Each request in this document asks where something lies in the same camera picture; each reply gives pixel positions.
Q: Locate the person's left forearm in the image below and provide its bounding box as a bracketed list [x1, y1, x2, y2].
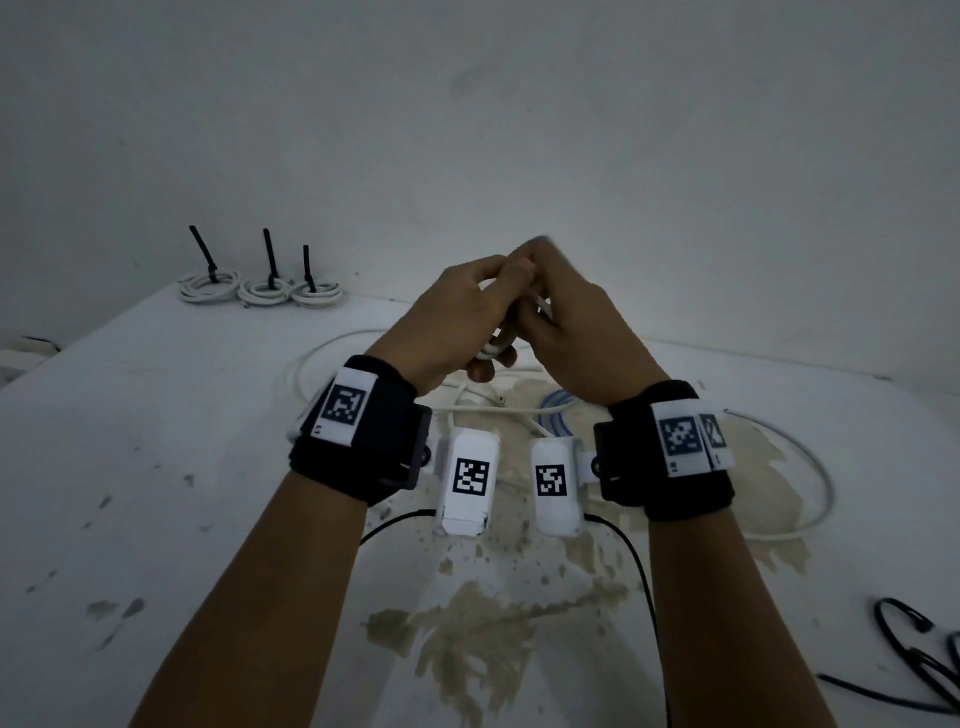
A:
[131, 472, 369, 728]

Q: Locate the white checkered marker tag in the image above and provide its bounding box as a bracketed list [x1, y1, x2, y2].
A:
[650, 401, 738, 479]
[299, 367, 379, 449]

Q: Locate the person's left hand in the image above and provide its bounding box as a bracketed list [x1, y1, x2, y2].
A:
[365, 254, 538, 399]

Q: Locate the white power adapter box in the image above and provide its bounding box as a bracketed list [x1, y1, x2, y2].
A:
[0, 337, 61, 376]

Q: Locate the blue cable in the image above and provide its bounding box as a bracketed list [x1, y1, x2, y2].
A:
[536, 389, 583, 440]

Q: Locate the black wrist strap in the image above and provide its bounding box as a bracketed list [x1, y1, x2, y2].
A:
[592, 380, 736, 524]
[288, 354, 435, 508]

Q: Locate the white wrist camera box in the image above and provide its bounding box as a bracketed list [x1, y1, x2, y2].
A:
[530, 438, 601, 539]
[434, 428, 502, 539]

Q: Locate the person's right forearm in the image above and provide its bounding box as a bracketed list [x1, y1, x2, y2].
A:
[646, 498, 838, 728]

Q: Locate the person's right hand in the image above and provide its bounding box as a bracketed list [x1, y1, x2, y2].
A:
[509, 236, 671, 410]

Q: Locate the long white cable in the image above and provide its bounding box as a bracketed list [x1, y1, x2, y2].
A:
[431, 378, 836, 543]

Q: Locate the black cable ties bunch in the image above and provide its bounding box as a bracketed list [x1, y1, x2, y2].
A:
[815, 597, 960, 715]

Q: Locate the black camera cable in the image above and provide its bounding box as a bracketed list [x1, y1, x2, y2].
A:
[583, 513, 673, 728]
[359, 509, 438, 547]

